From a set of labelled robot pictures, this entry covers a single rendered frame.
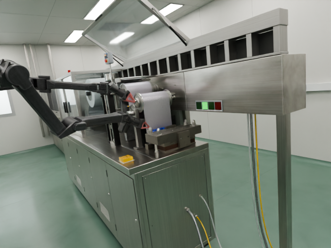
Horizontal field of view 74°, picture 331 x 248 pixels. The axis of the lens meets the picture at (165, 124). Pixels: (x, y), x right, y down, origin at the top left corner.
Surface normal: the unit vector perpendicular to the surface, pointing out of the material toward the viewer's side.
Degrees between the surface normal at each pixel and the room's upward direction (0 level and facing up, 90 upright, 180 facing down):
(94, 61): 90
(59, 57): 90
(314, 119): 90
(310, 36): 90
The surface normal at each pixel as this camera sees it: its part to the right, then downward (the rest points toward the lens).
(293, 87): 0.57, 0.08
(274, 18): -0.81, 0.19
